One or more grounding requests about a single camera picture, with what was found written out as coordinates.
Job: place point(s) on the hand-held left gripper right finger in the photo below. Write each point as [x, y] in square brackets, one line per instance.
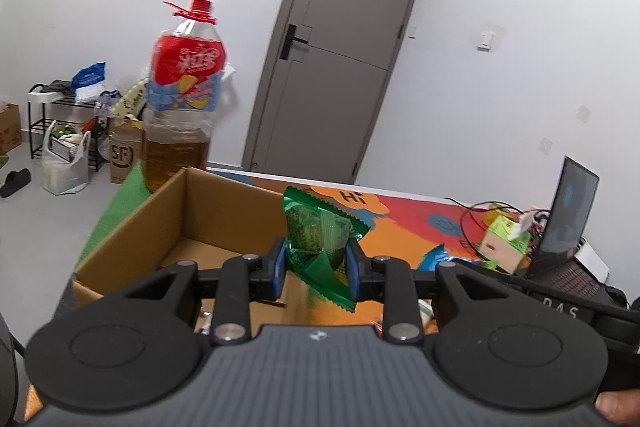
[352, 271]

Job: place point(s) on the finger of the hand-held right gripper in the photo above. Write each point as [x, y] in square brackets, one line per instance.
[475, 271]

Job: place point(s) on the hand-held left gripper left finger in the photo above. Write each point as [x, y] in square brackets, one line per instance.
[278, 268]

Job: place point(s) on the green snack packet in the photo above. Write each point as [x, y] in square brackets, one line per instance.
[317, 241]

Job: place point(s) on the person's right hand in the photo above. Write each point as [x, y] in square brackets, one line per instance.
[620, 408]

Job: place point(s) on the green tissue box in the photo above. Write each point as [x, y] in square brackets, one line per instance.
[503, 243]

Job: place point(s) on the blue snack packet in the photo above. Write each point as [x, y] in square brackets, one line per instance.
[434, 257]

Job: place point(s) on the colourful cartoon table mat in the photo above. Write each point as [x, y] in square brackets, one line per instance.
[400, 217]

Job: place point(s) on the black laptop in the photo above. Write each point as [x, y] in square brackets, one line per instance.
[570, 227]

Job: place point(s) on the large cooking oil bottle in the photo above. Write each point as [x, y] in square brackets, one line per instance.
[181, 107]

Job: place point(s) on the printed cardboard box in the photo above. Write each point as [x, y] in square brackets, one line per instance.
[122, 157]

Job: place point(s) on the grey door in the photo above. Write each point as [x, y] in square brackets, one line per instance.
[334, 57]

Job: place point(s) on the white plastic bag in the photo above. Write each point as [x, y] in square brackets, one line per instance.
[64, 167]

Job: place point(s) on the black shoe rack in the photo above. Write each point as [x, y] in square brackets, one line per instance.
[55, 127]

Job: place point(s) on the blue plastic bag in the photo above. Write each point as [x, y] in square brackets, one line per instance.
[89, 82]

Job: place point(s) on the black slipper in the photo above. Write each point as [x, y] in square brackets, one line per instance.
[15, 183]

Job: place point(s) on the small brown cardboard box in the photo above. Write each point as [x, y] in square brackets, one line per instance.
[8, 127]

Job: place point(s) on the beige wall socket plate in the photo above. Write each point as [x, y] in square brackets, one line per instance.
[583, 113]
[546, 145]

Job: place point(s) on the white wall switch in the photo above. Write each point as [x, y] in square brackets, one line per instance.
[487, 38]

